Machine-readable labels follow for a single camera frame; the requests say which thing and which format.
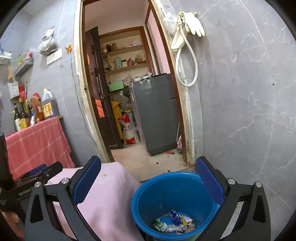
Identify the white wall rack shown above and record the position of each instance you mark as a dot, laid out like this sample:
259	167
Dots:
5	57

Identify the grey wall shelf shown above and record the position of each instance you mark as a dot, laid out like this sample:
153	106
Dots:
25	62

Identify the red plaid cloth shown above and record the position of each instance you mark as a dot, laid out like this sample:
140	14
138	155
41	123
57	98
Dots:
42	143

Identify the orange sauce bottle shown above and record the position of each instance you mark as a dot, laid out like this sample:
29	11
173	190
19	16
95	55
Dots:
36	102

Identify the white rubber gloves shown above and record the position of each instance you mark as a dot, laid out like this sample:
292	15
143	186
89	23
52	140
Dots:
186	23

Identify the grey plastic bag on wall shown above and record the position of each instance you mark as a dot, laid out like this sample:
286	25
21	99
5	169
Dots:
48	44

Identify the red white rice bag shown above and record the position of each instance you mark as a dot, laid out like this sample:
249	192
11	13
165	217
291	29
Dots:
130	134

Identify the dark wooden door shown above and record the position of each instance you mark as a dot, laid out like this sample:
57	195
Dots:
106	121

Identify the large brown oil jug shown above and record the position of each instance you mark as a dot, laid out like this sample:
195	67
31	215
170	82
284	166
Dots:
49	105

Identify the grey refrigerator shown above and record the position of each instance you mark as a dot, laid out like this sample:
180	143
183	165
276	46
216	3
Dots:
155	110

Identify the blue plastic bucket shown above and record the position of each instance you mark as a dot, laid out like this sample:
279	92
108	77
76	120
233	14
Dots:
182	192

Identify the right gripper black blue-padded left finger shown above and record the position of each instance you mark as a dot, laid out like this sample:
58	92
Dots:
42	221

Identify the person's left hand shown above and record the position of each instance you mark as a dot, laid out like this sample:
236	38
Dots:
12	219

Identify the trash pile in bucket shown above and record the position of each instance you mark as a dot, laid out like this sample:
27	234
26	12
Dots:
174	223

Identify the wooden shelf unit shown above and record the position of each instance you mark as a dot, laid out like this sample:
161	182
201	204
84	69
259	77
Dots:
126	55

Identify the dark sauce bottle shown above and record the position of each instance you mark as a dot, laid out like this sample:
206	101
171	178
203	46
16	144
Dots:
17	118

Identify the green box on shelf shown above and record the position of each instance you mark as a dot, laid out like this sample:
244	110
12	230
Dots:
116	86

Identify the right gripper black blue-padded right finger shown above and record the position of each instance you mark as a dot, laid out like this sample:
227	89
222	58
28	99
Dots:
253	222

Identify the white wall switch plate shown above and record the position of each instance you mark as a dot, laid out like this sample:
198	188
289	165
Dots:
54	56

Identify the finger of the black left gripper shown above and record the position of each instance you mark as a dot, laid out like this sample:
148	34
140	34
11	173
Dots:
41	173

